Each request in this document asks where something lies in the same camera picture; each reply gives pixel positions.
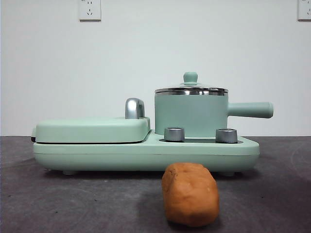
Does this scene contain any glass lid with green knob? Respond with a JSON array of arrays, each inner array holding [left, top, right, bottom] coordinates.
[[154, 71, 229, 94]]

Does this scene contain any mint green breakfast machine base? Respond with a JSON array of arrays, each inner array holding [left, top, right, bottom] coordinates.
[[33, 130, 260, 176]]

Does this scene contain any brown potato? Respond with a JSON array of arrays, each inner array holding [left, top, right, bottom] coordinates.
[[161, 162, 220, 223]]

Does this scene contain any chrome grill lid handle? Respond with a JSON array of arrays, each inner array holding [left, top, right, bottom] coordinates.
[[124, 98, 146, 119]]

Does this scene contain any mint green pot with handle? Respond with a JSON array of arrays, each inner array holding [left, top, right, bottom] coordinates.
[[154, 91, 275, 136]]

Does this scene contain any white wall socket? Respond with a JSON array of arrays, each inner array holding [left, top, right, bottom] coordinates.
[[297, 0, 311, 21], [78, 0, 102, 22]]

